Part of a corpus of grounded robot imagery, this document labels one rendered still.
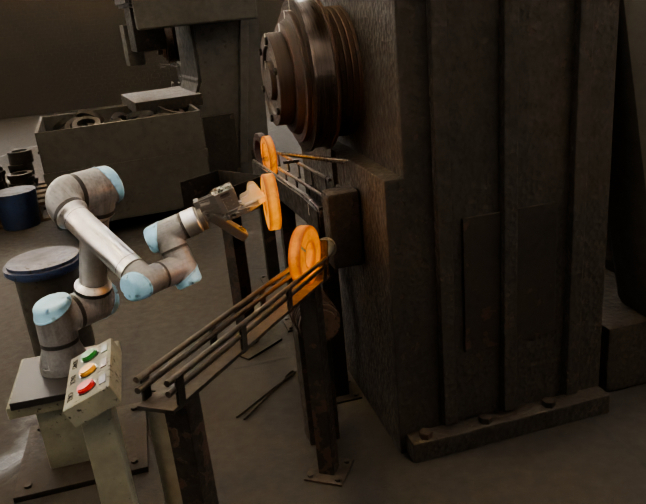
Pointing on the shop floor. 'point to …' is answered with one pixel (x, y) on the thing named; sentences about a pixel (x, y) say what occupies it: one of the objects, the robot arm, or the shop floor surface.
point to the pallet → (21, 174)
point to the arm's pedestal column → (73, 453)
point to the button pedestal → (102, 424)
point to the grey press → (204, 69)
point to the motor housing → (306, 365)
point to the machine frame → (478, 215)
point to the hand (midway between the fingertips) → (269, 195)
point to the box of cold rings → (128, 152)
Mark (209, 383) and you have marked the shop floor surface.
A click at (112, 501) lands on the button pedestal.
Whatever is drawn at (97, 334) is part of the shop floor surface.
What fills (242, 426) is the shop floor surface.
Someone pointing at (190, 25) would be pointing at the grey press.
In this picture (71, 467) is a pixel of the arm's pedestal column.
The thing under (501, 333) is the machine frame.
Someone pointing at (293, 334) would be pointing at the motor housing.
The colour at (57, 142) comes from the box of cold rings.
